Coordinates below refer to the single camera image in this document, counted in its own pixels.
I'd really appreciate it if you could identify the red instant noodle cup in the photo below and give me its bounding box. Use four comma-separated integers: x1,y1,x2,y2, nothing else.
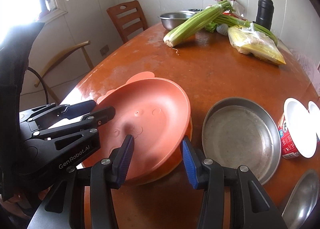
277,98,318,160

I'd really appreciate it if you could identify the black cable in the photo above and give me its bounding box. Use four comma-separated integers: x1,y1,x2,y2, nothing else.
26,67,49,106

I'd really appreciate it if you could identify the brown wooden chair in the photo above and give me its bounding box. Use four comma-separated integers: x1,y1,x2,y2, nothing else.
106,0,149,44

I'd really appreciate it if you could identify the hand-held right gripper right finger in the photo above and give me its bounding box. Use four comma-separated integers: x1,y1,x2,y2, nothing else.
181,136,288,229

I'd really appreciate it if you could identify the bentwood chair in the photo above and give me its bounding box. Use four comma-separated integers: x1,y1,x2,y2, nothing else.
26,40,94,105

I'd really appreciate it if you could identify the celery bunch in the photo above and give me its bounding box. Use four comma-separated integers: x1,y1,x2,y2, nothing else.
163,0,233,47
212,14,278,45

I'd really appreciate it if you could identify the white paper bowl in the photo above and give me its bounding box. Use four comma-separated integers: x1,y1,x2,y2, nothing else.
308,101,320,142

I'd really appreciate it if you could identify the black thermos bottle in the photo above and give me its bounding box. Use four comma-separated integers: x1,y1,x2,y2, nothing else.
255,0,274,31

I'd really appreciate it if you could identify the steel basin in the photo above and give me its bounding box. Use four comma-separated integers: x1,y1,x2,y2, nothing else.
158,11,198,30

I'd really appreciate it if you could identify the yellow noodle bag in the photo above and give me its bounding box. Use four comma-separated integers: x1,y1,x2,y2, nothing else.
228,25,287,65

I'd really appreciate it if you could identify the steel plate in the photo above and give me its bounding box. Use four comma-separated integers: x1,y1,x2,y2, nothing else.
202,97,281,186

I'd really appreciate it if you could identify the steel bowl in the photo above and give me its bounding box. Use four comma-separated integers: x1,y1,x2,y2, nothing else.
282,169,319,229

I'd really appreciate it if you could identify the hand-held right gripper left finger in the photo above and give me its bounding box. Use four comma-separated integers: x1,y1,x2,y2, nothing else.
45,134,135,229

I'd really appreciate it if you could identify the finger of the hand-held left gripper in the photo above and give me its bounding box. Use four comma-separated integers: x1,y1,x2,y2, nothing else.
20,100,97,130
32,106,116,142

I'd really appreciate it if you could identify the orange bear-shaped plate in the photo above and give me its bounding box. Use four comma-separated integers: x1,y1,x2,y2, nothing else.
96,71,192,182
130,118,193,186

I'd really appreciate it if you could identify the fruit in white foam net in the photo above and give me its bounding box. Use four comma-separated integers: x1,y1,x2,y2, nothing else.
216,24,229,36

